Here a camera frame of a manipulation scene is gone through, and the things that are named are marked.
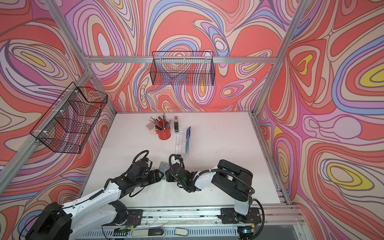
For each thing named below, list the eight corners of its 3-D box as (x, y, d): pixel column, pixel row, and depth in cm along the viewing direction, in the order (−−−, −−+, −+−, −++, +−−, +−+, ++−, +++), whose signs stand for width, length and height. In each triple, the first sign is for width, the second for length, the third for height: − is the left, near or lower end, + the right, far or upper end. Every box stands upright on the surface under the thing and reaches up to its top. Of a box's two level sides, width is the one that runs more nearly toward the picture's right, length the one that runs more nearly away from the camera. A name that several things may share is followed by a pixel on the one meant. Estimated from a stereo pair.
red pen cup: (157, 140, 105) (154, 130, 96) (159, 130, 111) (156, 120, 102) (170, 140, 105) (168, 130, 96) (171, 130, 111) (169, 120, 102)
